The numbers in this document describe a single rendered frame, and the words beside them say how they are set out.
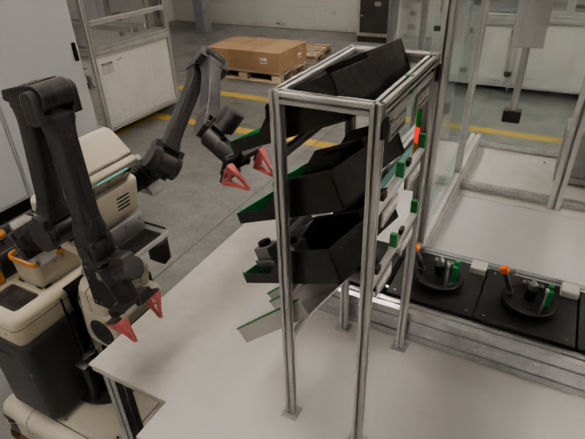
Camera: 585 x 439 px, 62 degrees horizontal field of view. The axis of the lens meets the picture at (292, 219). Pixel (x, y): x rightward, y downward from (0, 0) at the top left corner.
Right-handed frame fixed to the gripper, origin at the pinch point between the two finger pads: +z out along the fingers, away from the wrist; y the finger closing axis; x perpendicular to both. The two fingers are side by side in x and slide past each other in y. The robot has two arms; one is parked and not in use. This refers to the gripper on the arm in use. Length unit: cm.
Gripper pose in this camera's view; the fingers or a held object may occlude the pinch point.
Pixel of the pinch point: (259, 180)
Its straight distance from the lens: 125.6
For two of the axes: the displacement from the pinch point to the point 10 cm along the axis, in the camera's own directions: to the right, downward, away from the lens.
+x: -3.0, 6.5, 7.0
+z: 7.3, 6.3, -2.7
